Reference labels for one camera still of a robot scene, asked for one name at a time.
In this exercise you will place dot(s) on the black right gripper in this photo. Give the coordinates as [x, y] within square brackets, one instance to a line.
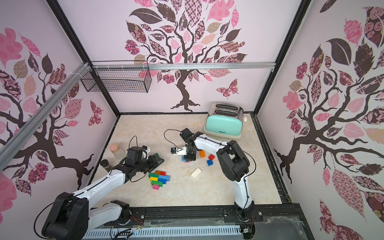
[190, 153]

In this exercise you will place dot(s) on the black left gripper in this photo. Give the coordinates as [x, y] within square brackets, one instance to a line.
[155, 163]

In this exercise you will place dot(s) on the light green lego brick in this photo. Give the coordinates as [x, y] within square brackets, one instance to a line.
[160, 184]

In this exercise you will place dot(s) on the orange lego brick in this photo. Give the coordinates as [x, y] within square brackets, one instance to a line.
[202, 154]

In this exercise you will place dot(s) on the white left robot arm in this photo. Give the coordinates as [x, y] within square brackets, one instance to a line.
[72, 215]

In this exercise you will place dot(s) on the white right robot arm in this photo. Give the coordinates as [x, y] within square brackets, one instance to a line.
[232, 159]

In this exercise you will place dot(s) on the white lego plate brick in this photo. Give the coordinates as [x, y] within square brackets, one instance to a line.
[196, 173]

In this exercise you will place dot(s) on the cork stoppered glass bottle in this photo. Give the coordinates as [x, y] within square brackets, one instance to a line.
[117, 152]

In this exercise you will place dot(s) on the mint green toaster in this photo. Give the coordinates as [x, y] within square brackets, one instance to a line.
[225, 120]

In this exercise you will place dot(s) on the small dark labelled bottle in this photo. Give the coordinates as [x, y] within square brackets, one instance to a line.
[105, 164]

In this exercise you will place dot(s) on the white vented base strip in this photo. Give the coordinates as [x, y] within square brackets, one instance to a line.
[163, 232]

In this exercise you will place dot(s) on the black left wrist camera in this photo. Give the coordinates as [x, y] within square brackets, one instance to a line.
[136, 156]

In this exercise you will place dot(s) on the black wire basket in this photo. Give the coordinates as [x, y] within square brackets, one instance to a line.
[118, 77]

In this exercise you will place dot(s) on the aluminium rail back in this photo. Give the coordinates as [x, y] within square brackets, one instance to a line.
[194, 66]

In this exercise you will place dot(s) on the aluminium rail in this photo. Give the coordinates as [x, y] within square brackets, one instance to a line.
[194, 66]
[13, 146]

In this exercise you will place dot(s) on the aluminium rail left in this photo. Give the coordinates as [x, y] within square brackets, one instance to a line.
[13, 146]

